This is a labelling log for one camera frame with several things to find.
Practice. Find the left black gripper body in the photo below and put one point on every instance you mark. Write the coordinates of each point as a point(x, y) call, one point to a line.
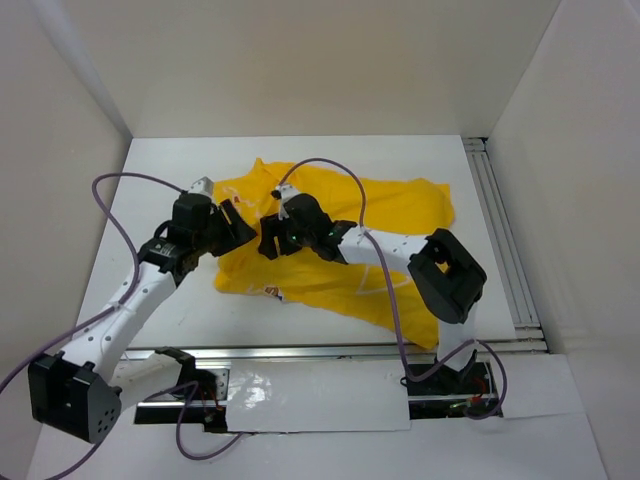
point(219, 236)

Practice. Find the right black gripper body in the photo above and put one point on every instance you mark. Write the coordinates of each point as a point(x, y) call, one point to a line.
point(292, 238)

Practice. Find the yellow pikachu pillowcase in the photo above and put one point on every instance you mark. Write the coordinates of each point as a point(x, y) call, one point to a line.
point(370, 281)

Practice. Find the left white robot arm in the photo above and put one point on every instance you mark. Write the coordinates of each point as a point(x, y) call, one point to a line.
point(80, 390)

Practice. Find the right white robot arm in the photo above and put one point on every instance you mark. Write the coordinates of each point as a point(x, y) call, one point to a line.
point(449, 280)

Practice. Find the white cover plate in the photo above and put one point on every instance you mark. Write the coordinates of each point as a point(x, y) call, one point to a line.
point(316, 396)

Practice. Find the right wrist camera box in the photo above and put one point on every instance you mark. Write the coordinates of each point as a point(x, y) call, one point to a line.
point(283, 193)

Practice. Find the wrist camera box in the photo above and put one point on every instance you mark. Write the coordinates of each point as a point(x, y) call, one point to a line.
point(283, 193)
point(203, 186)

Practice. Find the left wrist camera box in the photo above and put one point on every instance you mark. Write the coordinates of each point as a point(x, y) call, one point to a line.
point(203, 186)

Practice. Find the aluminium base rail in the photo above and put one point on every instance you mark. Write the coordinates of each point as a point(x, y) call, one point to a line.
point(221, 330)

